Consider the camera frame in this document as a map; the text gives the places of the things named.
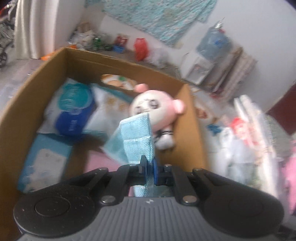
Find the red plastic bag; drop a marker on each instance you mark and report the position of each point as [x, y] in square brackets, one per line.
[141, 49]

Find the brown cardboard box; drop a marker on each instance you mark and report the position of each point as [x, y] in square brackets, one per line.
[24, 114]

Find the light blue towel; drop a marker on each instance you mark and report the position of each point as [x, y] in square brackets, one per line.
[131, 140]

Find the teal patterned wall cloth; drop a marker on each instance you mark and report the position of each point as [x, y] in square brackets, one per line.
[166, 21]

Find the white water dispenser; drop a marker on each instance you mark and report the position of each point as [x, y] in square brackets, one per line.
[195, 68]

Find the red white tissue package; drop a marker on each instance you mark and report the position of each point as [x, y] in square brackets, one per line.
[242, 131]

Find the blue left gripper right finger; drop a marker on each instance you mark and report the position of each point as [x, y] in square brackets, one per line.
[158, 172]

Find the red can box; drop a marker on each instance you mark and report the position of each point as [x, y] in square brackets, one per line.
[121, 40]

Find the white curtain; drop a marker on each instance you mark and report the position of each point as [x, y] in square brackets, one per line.
[41, 27]

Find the pink white plush doll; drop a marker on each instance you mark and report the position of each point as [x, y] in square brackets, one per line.
[162, 109]

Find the white teal wet wipes pack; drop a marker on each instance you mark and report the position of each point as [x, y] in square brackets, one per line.
[68, 110]

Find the clear plastic bag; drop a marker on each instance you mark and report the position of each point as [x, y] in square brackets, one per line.
[158, 57]

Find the blue small container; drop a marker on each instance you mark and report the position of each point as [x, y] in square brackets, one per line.
[118, 49]

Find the grey baby stroller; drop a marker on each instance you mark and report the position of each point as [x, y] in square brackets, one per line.
[8, 16]

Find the patterned folded mat boards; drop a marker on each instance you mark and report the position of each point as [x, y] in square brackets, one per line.
[226, 76]

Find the light blue tissue pack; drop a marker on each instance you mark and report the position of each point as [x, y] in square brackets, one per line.
[45, 162]

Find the orange red snack bag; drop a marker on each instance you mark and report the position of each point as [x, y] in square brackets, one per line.
[47, 56]

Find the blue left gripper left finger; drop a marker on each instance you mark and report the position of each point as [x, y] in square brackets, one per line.
[143, 170]

